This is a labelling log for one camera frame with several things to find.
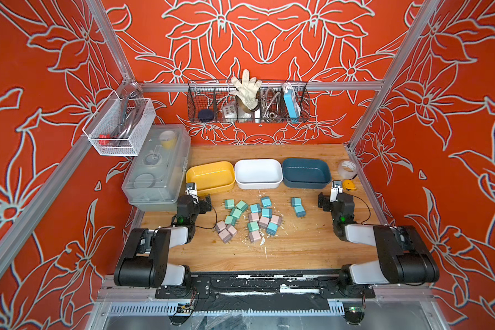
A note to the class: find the dark blue storage box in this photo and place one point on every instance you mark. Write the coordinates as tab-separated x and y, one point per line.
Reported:
306	173

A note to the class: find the yellow tape measure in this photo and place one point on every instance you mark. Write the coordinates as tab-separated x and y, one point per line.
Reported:
349	185

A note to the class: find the white rubber glove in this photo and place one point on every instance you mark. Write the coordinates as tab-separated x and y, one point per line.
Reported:
246	89

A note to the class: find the white power strip in basket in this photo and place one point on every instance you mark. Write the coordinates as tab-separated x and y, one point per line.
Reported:
229	112

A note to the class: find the green plug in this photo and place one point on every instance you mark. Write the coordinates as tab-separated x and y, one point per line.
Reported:
236	213
253	226
230	220
229	204
242	206

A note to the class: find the white wire basket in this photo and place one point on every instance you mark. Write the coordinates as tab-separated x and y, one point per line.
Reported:
128	121

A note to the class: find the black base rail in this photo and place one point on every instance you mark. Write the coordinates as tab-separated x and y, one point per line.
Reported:
269	291

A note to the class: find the light blue box in basket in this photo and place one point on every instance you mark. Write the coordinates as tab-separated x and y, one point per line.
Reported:
292	106

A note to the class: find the yellow storage box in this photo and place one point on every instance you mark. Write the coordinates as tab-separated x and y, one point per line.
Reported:
212	178

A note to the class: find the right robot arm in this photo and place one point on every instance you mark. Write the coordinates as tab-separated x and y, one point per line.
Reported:
403	257

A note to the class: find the pink plug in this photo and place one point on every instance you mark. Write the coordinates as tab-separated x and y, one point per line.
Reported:
225	236
220	226
263	222
255	236
277	220
232	230
254	217

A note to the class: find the red object in basket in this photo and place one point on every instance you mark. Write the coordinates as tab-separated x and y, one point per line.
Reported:
104	139

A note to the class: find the blue plug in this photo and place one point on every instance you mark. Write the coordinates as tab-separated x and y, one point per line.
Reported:
296	201
300	211
266	202
255	208
272	229
267	213

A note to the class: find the clear plastic lidded container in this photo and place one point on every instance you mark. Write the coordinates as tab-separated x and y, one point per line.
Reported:
154	180

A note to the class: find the black wire basket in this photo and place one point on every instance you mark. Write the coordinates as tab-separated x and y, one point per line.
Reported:
205	98

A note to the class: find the white storage box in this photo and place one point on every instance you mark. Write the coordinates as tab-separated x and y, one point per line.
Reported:
251	174

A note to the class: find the clear tape roll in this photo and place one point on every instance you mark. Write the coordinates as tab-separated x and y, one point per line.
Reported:
347	169

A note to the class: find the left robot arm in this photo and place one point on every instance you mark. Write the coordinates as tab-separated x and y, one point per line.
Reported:
144	261

